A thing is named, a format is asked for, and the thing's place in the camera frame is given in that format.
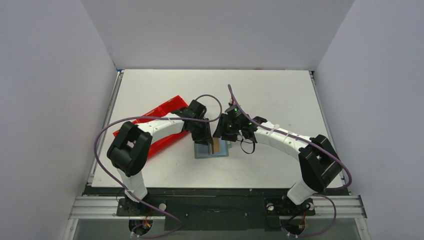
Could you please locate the gold stripe-back card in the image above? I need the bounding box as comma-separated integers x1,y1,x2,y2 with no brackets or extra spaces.
211,137,221,155

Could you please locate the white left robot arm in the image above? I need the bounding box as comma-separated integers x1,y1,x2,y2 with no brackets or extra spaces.
106,100,213,215

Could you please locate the green leather card holder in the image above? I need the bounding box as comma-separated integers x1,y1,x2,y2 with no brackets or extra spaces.
194,139,232,159

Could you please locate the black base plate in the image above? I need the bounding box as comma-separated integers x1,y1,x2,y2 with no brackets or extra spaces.
82,187,349,232

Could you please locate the aluminium frame rail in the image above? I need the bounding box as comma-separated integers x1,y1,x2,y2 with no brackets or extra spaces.
62,195,372,240

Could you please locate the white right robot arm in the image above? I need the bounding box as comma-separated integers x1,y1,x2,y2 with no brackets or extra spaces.
213,105,343,214

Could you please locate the red middle bin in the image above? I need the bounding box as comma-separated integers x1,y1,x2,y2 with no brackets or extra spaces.
136,106,188,158

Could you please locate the red right bin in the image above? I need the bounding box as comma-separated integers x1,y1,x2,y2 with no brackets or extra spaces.
158,95,189,117

